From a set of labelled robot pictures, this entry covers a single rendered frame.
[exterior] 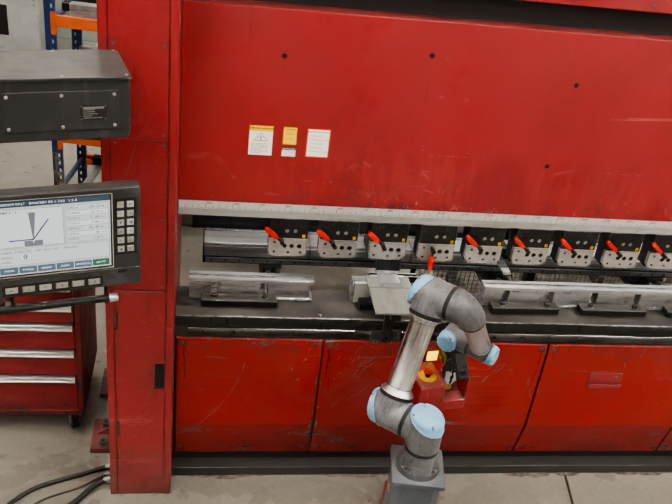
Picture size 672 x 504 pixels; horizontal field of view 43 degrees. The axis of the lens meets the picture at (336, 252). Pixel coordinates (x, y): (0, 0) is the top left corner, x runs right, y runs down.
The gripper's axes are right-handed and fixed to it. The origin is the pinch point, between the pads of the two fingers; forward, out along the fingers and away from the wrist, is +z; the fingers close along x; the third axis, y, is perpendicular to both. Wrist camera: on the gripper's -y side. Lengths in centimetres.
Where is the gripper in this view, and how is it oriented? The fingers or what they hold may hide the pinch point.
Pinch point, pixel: (448, 384)
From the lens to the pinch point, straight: 340.4
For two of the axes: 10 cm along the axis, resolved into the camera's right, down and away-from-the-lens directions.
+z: -1.3, 8.1, 5.7
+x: -9.6, 0.4, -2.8
